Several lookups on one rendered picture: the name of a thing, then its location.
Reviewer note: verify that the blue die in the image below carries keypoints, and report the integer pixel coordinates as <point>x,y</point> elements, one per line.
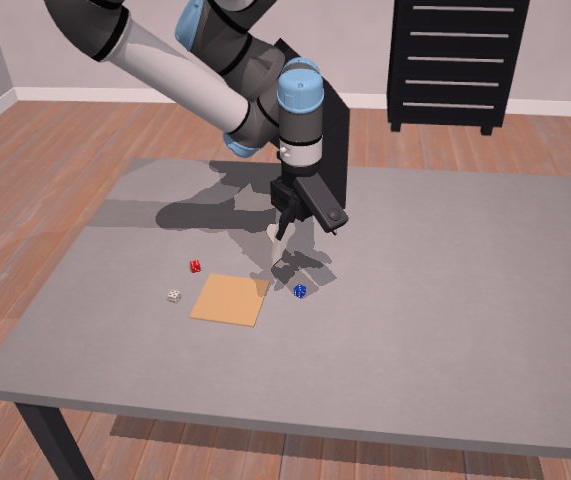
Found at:
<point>299,290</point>

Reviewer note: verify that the white die with black pips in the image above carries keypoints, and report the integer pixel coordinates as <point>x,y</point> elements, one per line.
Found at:
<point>174,296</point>

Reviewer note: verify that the orange mat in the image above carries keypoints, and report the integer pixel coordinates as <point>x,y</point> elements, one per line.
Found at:
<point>231,300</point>

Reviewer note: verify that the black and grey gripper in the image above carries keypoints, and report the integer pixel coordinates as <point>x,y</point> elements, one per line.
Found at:
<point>288,201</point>

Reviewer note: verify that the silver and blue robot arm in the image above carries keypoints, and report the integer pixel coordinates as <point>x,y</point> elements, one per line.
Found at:
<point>216,32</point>

